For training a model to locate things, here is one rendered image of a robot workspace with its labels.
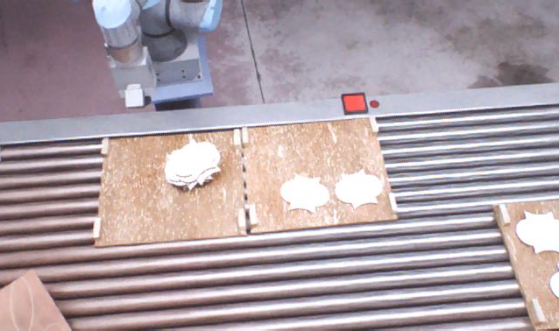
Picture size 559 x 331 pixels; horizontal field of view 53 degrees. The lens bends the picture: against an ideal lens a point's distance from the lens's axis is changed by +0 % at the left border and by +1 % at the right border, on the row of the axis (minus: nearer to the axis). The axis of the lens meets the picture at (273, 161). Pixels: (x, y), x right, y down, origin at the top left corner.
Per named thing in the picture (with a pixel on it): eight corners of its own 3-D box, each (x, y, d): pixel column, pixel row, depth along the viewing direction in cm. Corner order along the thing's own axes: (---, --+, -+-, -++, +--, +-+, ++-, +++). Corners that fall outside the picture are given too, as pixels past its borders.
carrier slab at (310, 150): (241, 131, 174) (241, 129, 173) (371, 120, 177) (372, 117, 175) (251, 235, 156) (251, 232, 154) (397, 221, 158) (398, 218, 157)
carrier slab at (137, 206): (106, 142, 172) (104, 138, 171) (240, 133, 174) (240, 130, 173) (95, 248, 154) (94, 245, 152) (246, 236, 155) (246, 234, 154)
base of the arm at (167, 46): (143, 32, 190) (136, 9, 182) (187, 29, 191) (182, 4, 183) (140, 64, 181) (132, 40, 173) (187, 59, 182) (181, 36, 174)
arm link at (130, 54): (137, 48, 126) (101, 51, 126) (143, 63, 129) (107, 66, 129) (139, 26, 130) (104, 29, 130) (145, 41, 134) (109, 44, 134)
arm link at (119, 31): (134, -13, 121) (118, 12, 116) (145, 27, 130) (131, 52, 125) (100, -18, 122) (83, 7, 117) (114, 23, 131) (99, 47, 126)
